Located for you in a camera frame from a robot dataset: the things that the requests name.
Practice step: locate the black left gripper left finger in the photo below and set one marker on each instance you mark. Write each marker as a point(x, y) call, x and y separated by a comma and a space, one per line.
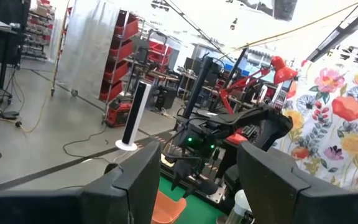
point(73, 208)

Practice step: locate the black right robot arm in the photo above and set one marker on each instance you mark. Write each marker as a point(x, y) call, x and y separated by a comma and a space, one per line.
point(253, 116)

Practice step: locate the white black tower fan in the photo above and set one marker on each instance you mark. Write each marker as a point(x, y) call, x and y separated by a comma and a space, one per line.
point(134, 115)

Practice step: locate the orange plastic bin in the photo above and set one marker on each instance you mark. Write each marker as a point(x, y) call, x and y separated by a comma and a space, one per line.
point(166, 208)

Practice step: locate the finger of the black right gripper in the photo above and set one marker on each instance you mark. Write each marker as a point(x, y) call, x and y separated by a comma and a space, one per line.
point(180, 172)
point(192, 185)

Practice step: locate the red bin rack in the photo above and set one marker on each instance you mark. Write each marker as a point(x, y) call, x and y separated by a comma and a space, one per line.
point(160, 49)

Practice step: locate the red black power station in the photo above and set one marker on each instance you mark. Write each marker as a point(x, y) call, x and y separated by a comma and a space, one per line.
point(118, 112)

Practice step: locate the black vertical post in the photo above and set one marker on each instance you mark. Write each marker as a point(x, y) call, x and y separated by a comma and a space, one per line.
point(199, 84)

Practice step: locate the storage shelf with boxes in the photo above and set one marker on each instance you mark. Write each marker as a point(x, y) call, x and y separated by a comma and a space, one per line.
point(37, 31)

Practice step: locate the red bin storage shelf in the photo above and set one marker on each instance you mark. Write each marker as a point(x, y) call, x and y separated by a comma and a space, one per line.
point(120, 62)

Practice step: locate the white curtain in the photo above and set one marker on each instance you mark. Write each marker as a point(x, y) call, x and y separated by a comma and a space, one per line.
point(85, 46)

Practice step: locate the red desk lamp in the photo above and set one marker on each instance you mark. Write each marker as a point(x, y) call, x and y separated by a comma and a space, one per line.
point(278, 71)

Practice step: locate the black computer case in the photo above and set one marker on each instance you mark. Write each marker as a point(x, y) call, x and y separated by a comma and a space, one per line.
point(166, 96)

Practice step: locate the floral print curtain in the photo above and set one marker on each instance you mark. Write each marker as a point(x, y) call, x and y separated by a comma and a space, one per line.
point(337, 124)

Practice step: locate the white bulb brass lamp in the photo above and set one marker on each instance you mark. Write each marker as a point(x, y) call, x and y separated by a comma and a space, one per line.
point(239, 205)

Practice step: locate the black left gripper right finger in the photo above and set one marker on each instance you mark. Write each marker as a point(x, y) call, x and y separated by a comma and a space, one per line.
point(291, 202)

